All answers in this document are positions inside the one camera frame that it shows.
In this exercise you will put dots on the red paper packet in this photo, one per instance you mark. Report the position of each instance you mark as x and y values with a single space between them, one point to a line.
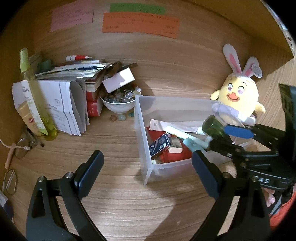
166 156

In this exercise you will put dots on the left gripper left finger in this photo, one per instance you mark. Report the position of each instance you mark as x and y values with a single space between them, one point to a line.
45 220

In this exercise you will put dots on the clear plastic storage bin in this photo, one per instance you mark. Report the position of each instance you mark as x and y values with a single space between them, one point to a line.
182 117

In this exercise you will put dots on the white folded paper stack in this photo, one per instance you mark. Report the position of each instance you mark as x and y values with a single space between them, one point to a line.
65 102

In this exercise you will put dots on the right hand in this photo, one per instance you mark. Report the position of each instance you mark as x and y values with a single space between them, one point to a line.
269 196

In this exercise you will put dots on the eyeglasses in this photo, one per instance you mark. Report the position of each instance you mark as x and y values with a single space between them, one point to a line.
17 152

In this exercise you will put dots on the red book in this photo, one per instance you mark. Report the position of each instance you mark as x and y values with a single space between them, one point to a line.
94 104

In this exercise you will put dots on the blue white card box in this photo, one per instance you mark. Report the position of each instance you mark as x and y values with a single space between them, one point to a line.
6 205

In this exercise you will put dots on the teal white lotion bottle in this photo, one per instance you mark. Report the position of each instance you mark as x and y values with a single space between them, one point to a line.
194 145

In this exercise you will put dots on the beige cosmetic tube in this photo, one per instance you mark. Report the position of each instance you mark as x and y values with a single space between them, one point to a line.
25 113

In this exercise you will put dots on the yellow chick plush toy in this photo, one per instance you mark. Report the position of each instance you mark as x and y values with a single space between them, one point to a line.
239 95

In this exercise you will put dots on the green sticky note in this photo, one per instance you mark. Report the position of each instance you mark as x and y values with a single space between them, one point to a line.
137 7

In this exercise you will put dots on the pink sticky note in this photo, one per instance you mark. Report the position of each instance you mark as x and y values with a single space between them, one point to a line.
72 14

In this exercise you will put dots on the orange sticky note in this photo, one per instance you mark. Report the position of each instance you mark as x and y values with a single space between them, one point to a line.
132 22

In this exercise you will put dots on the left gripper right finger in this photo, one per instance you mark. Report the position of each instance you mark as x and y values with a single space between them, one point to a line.
250 221

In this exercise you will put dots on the dark green glass bottle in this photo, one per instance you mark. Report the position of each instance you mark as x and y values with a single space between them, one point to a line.
214 128

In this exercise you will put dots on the beige eraser block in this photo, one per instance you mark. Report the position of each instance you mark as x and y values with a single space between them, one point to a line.
175 146

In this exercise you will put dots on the yellow green spray bottle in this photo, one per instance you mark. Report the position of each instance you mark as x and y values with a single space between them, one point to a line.
35 99

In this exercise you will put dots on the white cosmetic tube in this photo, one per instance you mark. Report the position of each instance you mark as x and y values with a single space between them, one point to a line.
184 126

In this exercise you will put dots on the stack of papers and books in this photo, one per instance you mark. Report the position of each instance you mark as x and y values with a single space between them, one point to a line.
91 73

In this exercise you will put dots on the small white cardboard box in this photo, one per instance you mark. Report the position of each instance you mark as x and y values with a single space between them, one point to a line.
118 80

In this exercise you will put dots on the orange sleeve forearm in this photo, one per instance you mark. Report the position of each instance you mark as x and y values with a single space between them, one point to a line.
276 219

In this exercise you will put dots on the white bowl of stones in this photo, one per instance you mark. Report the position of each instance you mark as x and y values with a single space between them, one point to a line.
119 102

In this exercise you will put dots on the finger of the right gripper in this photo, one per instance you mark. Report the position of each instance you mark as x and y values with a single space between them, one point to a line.
272 138
236 152

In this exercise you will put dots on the red white marker pen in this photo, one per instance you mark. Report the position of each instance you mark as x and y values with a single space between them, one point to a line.
77 57

